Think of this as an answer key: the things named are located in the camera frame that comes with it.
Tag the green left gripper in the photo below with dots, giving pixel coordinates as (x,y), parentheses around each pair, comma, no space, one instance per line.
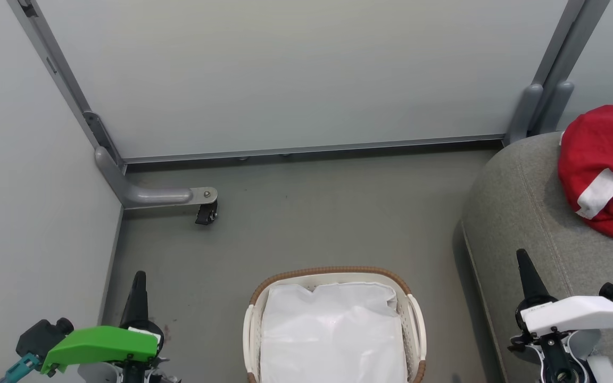
(99,343)

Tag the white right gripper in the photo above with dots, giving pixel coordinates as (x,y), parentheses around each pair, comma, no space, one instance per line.
(578,314)

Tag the red garment with white band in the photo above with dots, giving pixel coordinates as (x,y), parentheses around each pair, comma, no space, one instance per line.
(599,143)

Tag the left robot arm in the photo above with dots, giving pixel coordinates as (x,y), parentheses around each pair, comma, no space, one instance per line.
(136,373)

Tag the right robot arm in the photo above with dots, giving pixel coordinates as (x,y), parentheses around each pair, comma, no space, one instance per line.
(556,361)

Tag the white laundry basket brown rim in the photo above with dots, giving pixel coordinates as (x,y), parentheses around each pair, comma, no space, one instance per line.
(333,275)

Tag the grey sofa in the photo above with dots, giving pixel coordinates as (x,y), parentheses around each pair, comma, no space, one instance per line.
(524,213)

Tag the grey partition support foot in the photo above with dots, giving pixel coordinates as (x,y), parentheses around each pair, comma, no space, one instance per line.
(152,196)

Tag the black caster wheel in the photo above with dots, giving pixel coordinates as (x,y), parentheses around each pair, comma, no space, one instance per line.
(206,214)

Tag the white cloth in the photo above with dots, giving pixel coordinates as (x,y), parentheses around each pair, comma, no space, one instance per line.
(333,335)

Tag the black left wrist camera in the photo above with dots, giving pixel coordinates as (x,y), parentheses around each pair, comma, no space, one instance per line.
(40,335)

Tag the grey double partition post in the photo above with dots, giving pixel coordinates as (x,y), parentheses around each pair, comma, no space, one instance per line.
(551,90)

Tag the grey partition bottom rail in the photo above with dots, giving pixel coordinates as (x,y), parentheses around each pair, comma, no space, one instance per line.
(312,149)

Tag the grey single partition post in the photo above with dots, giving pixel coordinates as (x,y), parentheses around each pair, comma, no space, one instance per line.
(56,69)

